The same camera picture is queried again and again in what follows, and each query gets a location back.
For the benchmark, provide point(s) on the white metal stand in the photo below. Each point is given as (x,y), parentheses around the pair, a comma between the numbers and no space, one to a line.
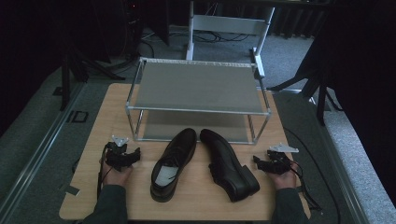
(227,25)

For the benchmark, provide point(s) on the black tripod stand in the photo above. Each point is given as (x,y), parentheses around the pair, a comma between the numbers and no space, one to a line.
(320,99)
(66,81)

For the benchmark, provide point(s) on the black leather shoe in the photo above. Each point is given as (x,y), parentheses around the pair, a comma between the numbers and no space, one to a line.
(172,165)
(229,168)

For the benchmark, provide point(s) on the person's left hand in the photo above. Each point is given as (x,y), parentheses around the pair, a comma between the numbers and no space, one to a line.
(116,176)

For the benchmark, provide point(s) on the grey two-tier shoe rack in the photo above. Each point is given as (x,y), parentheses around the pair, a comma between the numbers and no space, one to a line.
(199,87)

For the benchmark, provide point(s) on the person's right hand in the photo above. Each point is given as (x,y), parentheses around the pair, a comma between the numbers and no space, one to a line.
(285,180)

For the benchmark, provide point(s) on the grey tape strip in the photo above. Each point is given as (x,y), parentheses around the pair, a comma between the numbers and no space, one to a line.
(70,189)

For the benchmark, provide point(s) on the black floor bracket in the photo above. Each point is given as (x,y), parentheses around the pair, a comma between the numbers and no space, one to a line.
(79,116)

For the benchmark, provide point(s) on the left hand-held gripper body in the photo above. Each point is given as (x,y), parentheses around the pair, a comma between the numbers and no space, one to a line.
(116,152)

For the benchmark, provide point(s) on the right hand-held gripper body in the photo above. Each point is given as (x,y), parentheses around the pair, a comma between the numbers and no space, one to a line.
(278,161)

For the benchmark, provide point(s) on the aluminium floor rail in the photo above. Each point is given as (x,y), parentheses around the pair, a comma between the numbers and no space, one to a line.
(342,183)
(40,149)

